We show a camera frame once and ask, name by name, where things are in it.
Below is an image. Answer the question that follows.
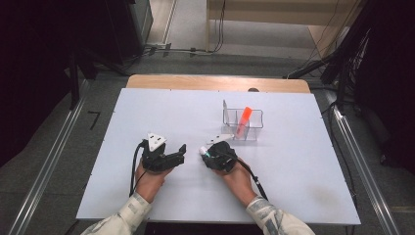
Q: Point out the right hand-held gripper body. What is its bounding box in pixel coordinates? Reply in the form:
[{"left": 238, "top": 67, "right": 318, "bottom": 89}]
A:
[{"left": 206, "top": 133, "right": 238, "bottom": 173}]

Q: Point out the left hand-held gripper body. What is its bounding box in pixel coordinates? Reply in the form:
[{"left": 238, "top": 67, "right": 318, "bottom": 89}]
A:
[{"left": 140, "top": 132, "right": 171, "bottom": 173}]

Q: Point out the metal floor rail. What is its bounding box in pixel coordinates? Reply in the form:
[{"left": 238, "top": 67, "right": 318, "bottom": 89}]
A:
[
  {"left": 323, "top": 88, "right": 403, "bottom": 235},
  {"left": 7, "top": 78, "right": 92, "bottom": 235}
]

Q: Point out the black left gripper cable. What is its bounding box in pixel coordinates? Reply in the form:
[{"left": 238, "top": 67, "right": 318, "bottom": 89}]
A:
[{"left": 128, "top": 139, "right": 149, "bottom": 198}]

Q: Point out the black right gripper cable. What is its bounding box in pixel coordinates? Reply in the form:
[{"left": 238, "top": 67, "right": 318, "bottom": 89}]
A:
[{"left": 224, "top": 151, "right": 269, "bottom": 202}]

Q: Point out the floor cable with plugs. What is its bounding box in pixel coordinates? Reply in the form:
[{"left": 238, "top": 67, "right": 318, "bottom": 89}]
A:
[{"left": 142, "top": 42, "right": 211, "bottom": 59}]

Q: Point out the light wooden desk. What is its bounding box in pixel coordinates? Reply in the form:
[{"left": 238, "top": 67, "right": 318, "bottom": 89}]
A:
[{"left": 205, "top": 0, "right": 364, "bottom": 53}]

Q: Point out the black metal stand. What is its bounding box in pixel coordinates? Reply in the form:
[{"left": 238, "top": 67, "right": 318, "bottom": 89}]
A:
[
  {"left": 283, "top": 19, "right": 373, "bottom": 114},
  {"left": 66, "top": 47, "right": 129, "bottom": 111}
]

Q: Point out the black cabinet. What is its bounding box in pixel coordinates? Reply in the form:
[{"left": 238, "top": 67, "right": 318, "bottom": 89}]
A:
[{"left": 103, "top": 0, "right": 155, "bottom": 65}]

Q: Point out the black hanging cable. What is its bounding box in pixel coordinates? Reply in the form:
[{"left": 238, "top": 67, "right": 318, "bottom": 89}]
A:
[{"left": 210, "top": 0, "right": 228, "bottom": 54}]

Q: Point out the wooden table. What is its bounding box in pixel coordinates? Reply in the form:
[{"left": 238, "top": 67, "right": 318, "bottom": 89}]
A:
[{"left": 125, "top": 73, "right": 311, "bottom": 94}]

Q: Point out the person's right hand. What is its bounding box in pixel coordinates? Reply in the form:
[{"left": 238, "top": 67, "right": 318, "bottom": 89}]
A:
[{"left": 210, "top": 159, "right": 259, "bottom": 209}]

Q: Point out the clear plastic desk organizer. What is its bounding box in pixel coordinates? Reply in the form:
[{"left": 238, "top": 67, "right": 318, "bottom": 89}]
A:
[{"left": 220, "top": 99, "right": 264, "bottom": 142}]

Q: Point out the pink and orange highlighter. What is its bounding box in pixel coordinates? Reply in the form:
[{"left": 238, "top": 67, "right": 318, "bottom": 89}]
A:
[{"left": 235, "top": 106, "right": 254, "bottom": 140}]

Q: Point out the person's left hand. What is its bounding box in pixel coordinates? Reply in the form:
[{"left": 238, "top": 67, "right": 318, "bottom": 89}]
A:
[{"left": 133, "top": 161, "right": 174, "bottom": 205}]

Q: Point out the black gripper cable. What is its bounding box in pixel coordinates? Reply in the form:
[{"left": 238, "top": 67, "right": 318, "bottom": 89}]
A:
[
  {"left": 224, "top": 151, "right": 269, "bottom": 202},
  {"left": 128, "top": 139, "right": 149, "bottom": 198}
]

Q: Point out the white table board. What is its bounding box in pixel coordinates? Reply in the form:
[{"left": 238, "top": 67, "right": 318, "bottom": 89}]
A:
[{"left": 75, "top": 87, "right": 362, "bottom": 225}]

